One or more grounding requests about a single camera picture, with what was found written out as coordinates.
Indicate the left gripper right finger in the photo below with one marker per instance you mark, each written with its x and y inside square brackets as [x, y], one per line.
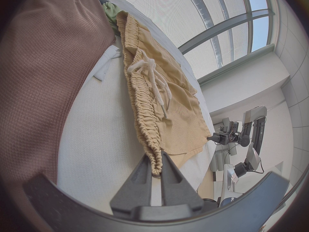
[173, 192]

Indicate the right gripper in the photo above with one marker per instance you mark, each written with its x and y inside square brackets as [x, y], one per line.
[221, 139]

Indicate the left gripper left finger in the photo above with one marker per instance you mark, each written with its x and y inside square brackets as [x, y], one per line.
[140, 192]

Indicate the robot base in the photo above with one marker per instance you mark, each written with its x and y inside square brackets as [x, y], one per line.
[229, 177]

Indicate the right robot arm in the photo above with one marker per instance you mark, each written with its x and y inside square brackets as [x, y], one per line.
[253, 113]

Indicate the bed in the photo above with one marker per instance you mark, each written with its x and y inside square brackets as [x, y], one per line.
[96, 129]

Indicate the window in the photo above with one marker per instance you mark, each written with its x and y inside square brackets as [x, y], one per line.
[205, 20]

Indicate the pale blue garment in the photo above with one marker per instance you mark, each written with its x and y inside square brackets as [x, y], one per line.
[103, 64]

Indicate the brown garment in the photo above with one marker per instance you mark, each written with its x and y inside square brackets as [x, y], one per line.
[48, 69]

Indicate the green garment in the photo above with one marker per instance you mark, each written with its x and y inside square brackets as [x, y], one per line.
[112, 13]

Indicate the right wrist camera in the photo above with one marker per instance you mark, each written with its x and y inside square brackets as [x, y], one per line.
[225, 124]

